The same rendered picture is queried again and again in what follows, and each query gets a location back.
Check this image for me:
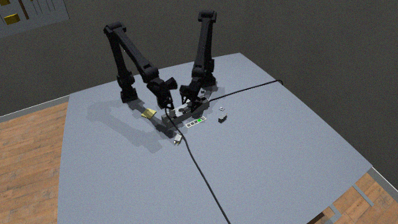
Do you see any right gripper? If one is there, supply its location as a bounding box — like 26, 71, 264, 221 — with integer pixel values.
154, 90, 174, 110

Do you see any white power strip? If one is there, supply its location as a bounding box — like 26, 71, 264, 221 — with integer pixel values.
161, 95, 210, 128

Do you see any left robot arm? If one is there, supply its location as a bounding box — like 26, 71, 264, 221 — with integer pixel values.
179, 10, 216, 98

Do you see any white diagram card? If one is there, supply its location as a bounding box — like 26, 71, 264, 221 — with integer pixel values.
185, 116, 206, 128

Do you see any grey plug with two brass pins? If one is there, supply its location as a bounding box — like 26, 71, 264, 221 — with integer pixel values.
218, 113, 227, 123

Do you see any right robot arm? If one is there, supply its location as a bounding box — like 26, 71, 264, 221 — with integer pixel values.
103, 21, 178, 100

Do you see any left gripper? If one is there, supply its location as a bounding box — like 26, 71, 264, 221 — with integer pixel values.
182, 89, 201, 113

